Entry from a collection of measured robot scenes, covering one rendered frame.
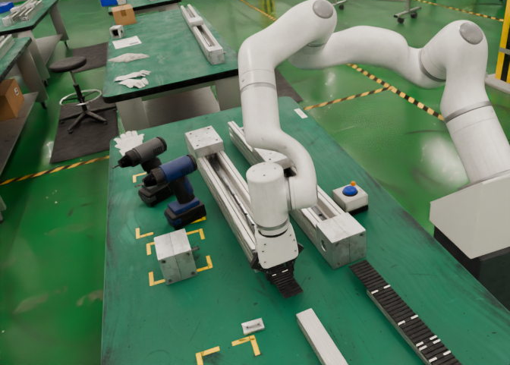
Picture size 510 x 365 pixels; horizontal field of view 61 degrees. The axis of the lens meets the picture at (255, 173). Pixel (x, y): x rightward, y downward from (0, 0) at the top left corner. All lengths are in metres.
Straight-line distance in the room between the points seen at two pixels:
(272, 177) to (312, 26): 0.38
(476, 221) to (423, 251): 0.17
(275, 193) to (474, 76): 0.62
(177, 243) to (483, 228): 0.79
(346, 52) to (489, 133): 0.42
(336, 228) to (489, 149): 0.43
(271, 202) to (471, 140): 0.56
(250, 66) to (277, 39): 0.10
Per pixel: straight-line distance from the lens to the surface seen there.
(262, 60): 1.08
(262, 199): 0.96
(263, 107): 1.02
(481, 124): 1.24
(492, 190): 1.16
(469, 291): 1.18
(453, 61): 1.24
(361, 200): 1.35
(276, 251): 1.07
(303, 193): 0.96
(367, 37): 1.21
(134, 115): 2.91
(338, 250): 1.16
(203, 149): 1.61
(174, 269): 1.22
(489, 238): 1.25
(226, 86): 2.90
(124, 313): 1.23
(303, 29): 1.10
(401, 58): 1.25
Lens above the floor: 1.62
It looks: 32 degrees down
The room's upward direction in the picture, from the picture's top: 9 degrees counter-clockwise
